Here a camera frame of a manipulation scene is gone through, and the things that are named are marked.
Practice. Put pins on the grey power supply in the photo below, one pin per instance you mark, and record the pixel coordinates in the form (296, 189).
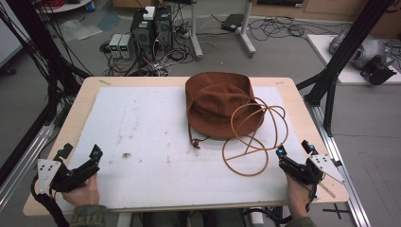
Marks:
(114, 45)
(125, 46)

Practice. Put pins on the black flat box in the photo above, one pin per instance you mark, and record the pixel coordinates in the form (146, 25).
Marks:
(232, 22)

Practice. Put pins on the brown bucket hat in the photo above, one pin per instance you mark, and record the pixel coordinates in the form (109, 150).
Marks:
(217, 101)

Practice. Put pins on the white cylinder under table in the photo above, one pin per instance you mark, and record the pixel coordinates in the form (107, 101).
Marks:
(257, 218)

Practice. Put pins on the white metal stand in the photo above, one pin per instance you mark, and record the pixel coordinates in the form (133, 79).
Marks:
(246, 34)

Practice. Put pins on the person's left hand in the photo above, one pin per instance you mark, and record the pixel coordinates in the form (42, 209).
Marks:
(83, 195)

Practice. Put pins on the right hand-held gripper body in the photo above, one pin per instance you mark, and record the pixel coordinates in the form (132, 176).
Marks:
(304, 172)

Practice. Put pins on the black device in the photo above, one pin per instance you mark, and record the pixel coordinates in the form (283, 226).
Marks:
(376, 72)

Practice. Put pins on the grey rounded machine shell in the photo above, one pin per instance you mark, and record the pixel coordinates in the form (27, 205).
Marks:
(369, 47)

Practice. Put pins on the white table mat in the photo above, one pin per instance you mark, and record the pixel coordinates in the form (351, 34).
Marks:
(151, 142)

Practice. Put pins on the black computer tower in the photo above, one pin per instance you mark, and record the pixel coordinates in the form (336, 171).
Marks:
(163, 28)
(142, 34)

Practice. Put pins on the black metal frame post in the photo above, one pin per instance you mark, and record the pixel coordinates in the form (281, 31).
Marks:
(38, 38)
(342, 50)

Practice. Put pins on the white round table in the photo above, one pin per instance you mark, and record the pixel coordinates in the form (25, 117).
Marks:
(63, 7)

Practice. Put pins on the clear plastic sheet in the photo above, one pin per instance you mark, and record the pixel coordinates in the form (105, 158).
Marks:
(78, 30)

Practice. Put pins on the white floor board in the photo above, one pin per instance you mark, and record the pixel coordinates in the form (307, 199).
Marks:
(346, 75)

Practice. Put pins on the person's right hand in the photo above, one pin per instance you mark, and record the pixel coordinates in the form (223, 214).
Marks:
(298, 198)

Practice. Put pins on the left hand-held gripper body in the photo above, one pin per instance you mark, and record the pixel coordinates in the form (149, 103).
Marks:
(74, 176)

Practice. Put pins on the aluminium rail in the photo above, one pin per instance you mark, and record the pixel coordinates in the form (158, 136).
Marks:
(346, 183)
(22, 164)

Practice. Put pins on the small white box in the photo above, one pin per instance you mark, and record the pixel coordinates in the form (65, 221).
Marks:
(149, 12)

